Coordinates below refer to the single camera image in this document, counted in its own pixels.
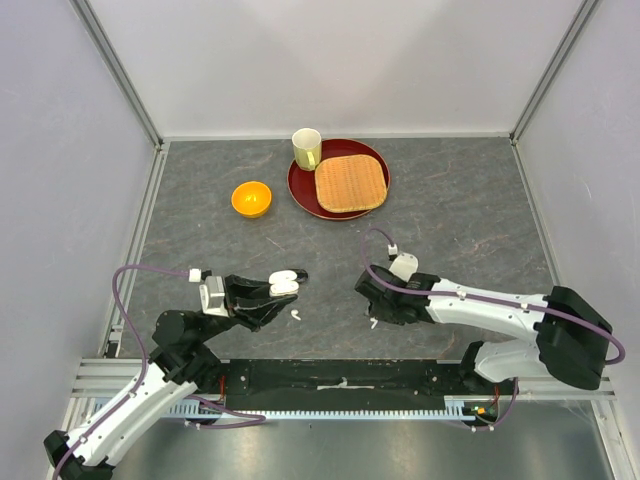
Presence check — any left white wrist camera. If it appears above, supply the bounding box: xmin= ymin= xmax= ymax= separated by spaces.
xmin=199 ymin=276 xmax=229 ymax=317

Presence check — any slotted cable duct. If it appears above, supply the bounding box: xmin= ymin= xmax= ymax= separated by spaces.
xmin=163 ymin=399 xmax=477 ymax=422

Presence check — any black earbud charging case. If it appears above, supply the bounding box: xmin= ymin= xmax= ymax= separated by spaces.
xmin=294 ymin=269 xmax=309 ymax=283

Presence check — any aluminium frame rail left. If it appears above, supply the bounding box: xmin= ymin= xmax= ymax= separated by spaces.
xmin=69 ymin=0 xmax=165 ymax=149

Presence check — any white earbud charging case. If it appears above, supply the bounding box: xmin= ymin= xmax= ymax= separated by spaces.
xmin=268 ymin=270 xmax=299 ymax=297

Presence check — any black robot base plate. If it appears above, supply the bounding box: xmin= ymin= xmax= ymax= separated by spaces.
xmin=200 ymin=359 xmax=513 ymax=412

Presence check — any orange bowl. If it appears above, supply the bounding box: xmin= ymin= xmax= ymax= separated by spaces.
xmin=231 ymin=181 xmax=272 ymax=219

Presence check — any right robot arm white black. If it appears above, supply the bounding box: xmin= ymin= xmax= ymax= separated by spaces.
xmin=354 ymin=265 xmax=612 ymax=394

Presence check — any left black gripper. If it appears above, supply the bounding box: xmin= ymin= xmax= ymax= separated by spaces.
xmin=194 ymin=272 xmax=298 ymax=344

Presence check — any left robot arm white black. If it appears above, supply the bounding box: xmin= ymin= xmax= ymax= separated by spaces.
xmin=44 ymin=268 xmax=309 ymax=479

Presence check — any cream ceramic mug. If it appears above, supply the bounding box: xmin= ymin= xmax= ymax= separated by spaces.
xmin=291 ymin=128 xmax=322 ymax=171

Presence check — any aluminium frame rail right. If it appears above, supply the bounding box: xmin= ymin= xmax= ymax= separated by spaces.
xmin=508 ymin=0 xmax=604 ymax=146

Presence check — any dark red round tray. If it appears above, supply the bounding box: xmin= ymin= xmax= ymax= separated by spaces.
xmin=287 ymin=139 xmax=391 ymax=221

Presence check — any woven bamboo square tray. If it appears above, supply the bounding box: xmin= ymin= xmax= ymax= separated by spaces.
xmin=314 ymin=154 xmax=388 ymax=213

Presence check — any aluminium frame rail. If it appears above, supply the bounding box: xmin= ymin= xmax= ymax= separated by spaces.
xmin=69 ymin=0 xmax=165 ymax=149
xmin=508 ymin=0 xmax=604 ymax=146

